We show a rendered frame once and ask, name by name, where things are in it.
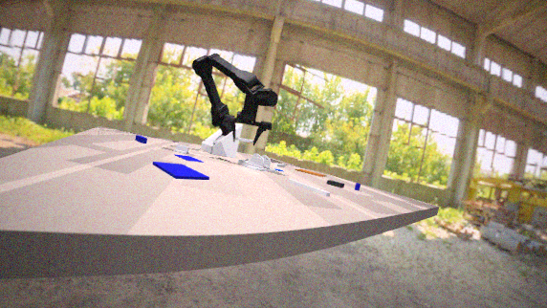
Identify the blue rectangular bar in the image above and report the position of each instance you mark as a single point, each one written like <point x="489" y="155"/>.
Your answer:
<point x="141" y="139"/>

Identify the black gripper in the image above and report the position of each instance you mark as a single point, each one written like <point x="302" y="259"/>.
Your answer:
<point x="249" y="114"/>

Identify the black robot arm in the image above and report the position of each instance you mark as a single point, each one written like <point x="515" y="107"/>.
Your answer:
<point x="243" y="80"/>

